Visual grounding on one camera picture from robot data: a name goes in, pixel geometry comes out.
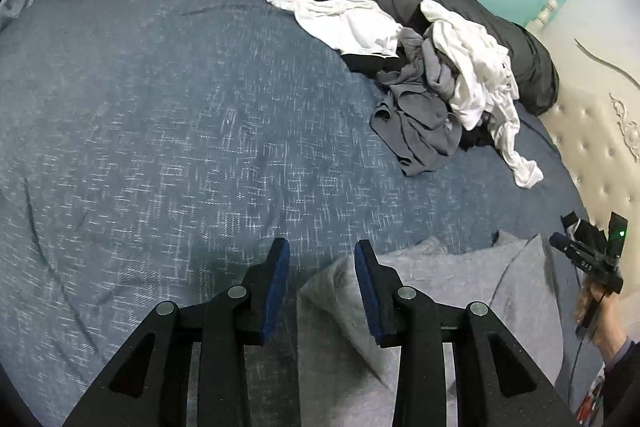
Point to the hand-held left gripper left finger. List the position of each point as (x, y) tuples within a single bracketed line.
[(277, 289)]

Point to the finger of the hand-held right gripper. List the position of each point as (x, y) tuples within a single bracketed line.
[(562, 241)]

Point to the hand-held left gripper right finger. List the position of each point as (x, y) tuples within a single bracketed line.
[(367, 294)]

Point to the grey sweater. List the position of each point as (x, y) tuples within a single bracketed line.
[(440, 307)]

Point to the person's right forearm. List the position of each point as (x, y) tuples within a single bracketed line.
[(622, 372)]

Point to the folded black clothes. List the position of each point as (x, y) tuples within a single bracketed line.
[(582, 224)]

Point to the person's right hand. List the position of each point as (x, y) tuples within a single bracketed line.
[(602, 312)]

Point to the cream tufted headboard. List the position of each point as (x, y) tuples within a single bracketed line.
[(595, 137)]

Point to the floor clutter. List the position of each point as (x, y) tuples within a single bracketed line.
[(592, 399)]

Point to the white shirt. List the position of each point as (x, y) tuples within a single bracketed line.
[(475, 72)]

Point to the white garment with black stripes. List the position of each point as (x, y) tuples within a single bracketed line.
[(345, 19)]

